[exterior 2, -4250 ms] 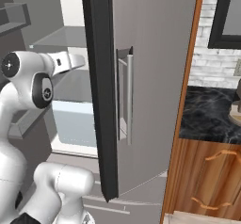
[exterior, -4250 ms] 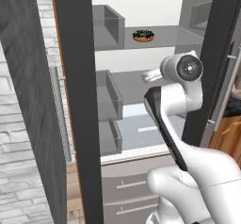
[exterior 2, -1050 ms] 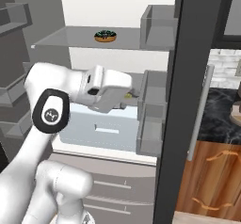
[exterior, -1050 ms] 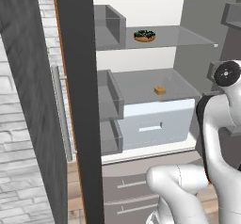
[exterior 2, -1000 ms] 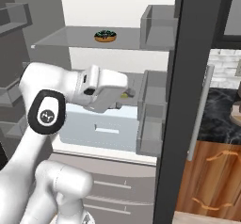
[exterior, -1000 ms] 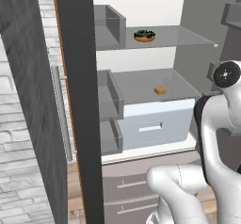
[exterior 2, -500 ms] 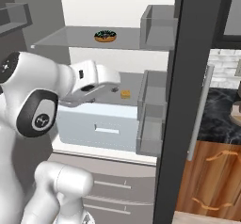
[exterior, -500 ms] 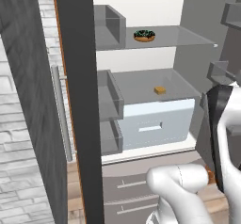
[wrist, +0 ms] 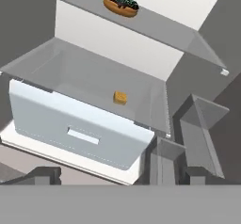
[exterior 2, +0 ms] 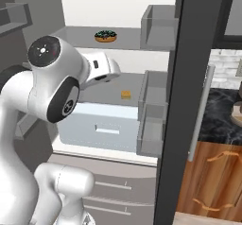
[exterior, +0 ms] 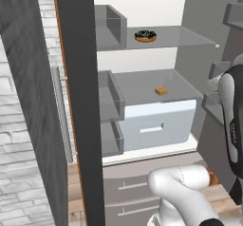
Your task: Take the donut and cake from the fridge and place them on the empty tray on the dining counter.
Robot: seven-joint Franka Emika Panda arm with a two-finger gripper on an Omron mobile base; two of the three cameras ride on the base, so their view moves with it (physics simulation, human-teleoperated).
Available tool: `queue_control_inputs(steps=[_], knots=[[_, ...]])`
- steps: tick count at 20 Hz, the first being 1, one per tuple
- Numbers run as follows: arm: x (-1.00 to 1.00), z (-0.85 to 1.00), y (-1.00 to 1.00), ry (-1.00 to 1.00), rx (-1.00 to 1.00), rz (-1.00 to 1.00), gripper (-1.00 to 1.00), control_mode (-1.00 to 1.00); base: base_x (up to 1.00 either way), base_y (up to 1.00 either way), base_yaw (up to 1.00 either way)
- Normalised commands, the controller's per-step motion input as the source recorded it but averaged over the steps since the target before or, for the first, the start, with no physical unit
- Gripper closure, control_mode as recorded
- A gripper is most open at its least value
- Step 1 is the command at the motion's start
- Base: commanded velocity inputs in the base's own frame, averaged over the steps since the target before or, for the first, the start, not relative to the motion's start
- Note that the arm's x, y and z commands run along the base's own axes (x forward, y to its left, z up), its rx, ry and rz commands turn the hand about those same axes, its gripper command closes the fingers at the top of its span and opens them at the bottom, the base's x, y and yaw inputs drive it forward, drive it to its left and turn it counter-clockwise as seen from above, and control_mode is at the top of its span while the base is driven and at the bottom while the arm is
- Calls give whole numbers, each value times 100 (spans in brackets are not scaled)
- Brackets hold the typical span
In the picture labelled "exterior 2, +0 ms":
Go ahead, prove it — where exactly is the grey fridge door with bins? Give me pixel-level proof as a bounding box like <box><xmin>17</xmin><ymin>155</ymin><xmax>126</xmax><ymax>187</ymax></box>
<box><xmin>0</xmin><ymin>0</ymin><xmax>66</xmax><ymax>173</ymax></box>

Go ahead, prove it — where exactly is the white fridge crisper drawer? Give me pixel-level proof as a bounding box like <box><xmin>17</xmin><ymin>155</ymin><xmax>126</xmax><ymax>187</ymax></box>
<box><xmin>57</xmin><ymin>101</ymin><xmax>142</xmax><ymax>153</ymax></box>

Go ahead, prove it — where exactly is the dark framed wall cupboard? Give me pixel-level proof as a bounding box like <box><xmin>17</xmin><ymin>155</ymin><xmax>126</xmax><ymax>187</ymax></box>
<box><xmin>213</xmin><ymin>0</ymin><xmax>242</xmax><ymax>50</ymax></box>

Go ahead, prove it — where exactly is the round wooden counter item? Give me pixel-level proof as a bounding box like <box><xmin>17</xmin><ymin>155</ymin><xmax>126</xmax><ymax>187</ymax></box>
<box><xmin>231</xmin><ymin>101</ymin><xmax>242</xmax><ymax>125</ymax></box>

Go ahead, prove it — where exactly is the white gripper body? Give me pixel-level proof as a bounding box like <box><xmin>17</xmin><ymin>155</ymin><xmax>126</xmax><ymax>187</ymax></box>
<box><xmin>83</xmin><ymin>56</ymin><xmax>123</xmax><ymax>90</ymax></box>

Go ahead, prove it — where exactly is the grey item on wall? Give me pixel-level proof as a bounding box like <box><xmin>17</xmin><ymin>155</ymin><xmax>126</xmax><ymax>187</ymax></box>
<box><xmin>235</xmin><ymin>58</ymin><xmax>242</xmax><ymax>78</ymax></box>

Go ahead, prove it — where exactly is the curved wooden cupboard handle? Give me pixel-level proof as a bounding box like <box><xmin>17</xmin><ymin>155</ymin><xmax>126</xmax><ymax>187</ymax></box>
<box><xmin>191</xmin><ymin>198</ymin><xmax>236</xmax><ymax>212</ymax></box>
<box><xmin>206</xmin><ymin>150</ymin><xmax>242</xmax><ymax>164</ymax></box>

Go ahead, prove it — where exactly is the grey glass fridge shelf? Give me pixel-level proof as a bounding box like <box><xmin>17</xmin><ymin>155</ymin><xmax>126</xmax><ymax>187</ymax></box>
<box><xmin>78</xmin><ymin>72</ymin><xmax>147</xmax><ymax>108</ymax></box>
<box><xmin>51</xmin><ymin>26</ymin><xmax>144</xmax><ymax>51</ymax></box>

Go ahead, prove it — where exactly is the wooden cupboard door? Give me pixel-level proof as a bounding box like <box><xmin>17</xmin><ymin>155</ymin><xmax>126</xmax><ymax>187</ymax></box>
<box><xmin>175</xmin><ymin>140</ymin><xmax>242</xmax><ymax>222</ymax></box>

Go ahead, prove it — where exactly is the chocolate sprinkled donut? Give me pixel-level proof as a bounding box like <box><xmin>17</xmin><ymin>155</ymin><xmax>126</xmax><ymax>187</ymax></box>
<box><xmin>94</xmin><ymin>29</ymin><xmax>118</xmax><ymax>44</ymax></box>

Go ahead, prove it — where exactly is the small orange cake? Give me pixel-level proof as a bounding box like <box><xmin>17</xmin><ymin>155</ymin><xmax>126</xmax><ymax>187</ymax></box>
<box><xmin>120</xmin><ymin>90</ymin><xmax>132</xmax><ymax>100</ymax></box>

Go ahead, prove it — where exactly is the grey freezer drawer front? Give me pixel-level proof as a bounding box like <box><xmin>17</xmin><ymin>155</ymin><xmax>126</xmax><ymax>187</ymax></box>
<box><xmin>46</xmin><ymin>152</ymin><xmax>158</xmax><ymax>225</ymax></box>

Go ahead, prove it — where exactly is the dark grey fridge door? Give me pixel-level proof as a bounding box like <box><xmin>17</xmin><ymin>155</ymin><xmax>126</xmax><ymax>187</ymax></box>
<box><xmin>153</xmin><ymin>0</ymin><xmax>238</xmax><ymax>225</ymax></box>

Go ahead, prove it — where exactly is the silver fridge door handle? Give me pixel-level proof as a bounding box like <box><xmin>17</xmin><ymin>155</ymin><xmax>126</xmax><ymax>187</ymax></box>
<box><xmin>187</xmin><ymin>64</ymin><xmax>216</xmax><ymax>163</ymax></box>

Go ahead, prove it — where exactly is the tall clear door bin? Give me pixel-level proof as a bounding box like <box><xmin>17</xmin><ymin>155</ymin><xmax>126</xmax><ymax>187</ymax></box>
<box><xmin>135</xmin><ymin>70</ymin><xmax>170</xmax><ymax>158</ymax></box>

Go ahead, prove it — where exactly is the silver freezer drawer handle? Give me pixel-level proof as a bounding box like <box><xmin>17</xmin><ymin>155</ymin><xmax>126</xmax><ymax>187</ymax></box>
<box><xmin>94</xmin><ymin>180</ymin><xmax>133</xmax><ymax>191</ymax></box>
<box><xmin>83</xmin><ymin>204</ymin><xmax>132</xmax><ymax>216</ymax></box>

